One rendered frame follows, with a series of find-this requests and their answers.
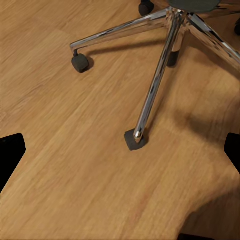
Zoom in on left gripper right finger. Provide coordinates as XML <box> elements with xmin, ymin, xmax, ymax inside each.
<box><xmin>224</xmin><ymin>132</ymin><xmax>240</xmax><ymax>173</ymax></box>

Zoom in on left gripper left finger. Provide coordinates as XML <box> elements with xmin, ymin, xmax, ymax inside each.
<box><xmin>0</xmin><ymin>133</ymin><xmax>26</xmax><ymax>193</ymax></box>

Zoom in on swivel chair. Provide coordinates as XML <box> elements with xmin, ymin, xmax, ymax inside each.
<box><xmin>70</xmin><ymin>0</ymin><xmax>240</xmax><ymax>151</ymax></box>

